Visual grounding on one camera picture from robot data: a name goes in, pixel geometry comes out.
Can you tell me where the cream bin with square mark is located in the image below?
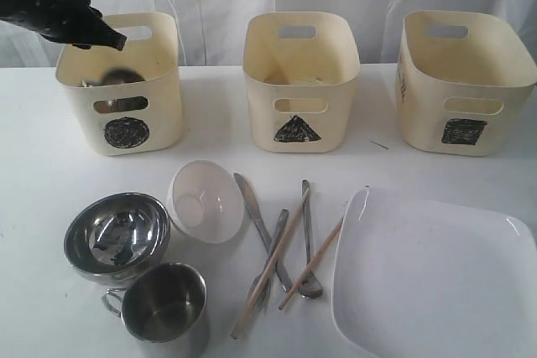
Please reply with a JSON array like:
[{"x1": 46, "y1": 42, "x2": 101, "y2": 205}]
[{"x1": 395, "y1": 10, "x2": 536, "y2": 156}]

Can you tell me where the small dark pin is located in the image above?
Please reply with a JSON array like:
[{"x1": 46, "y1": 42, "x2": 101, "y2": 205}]
[{"x1": 369, "y1": 139, "x2": 389, "y2": 150}]

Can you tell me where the steel mug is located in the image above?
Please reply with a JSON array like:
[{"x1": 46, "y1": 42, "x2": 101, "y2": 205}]
[
  {"x1": 81, "y1": 68, "x2": 149, "y2": 114},
  {"x1": 101, "y1": 262, "x2": 210, "y2": 357}
]

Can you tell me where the short wooden chopstick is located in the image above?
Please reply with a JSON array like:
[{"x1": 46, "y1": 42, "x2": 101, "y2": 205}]
[{"x1": 278, "y1": 216, "x2": 344, "y2": 310}]

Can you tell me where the white ceramic bowl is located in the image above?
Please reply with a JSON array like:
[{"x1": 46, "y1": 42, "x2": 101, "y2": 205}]
[{"x1": 165, "y1": 160, "x2": 244, "y2": 244}]

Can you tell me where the white square plate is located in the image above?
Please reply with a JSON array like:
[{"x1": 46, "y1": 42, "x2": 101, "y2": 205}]
[{"x1": 331, "y1": 187, "x2": 536, "y2": 357}]

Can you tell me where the steel fork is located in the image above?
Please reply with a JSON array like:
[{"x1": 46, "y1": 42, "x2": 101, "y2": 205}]
[{"x1": 248, "y1": 209, "x2": 289, "y2": 310}]

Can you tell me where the steel spoon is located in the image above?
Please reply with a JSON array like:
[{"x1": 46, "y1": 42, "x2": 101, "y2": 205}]
[{"x1": 299, "y1": 197, "x2": 324, "y2": 299}]

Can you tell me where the cream bin with circle mark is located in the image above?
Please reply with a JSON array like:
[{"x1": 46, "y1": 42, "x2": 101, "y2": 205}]
[{"x1": 55, "y1": 12, "x2": 183, "y2": 156}]

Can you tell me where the long wooden chopstick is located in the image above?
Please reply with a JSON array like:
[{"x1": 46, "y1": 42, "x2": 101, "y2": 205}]
[{"x1": 231, "y1": 189, "x2": 310, "y2": 340}]

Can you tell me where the steel table knife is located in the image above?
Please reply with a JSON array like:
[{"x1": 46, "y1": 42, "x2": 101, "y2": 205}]
[{"x1": 233, "y1": 173, "x2": 292, "y2": 292}]

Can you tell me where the stainless steel bowl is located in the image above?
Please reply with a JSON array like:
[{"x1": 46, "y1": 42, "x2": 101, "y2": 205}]
[{"x1": 63, "y1": 192, "x2": 171, "y2": 287}]

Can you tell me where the cream bin with triangle mark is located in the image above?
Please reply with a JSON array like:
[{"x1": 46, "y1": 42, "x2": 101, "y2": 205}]
[{"x1": 242, "y1": 12, "x2": 360, "y2": 153}]

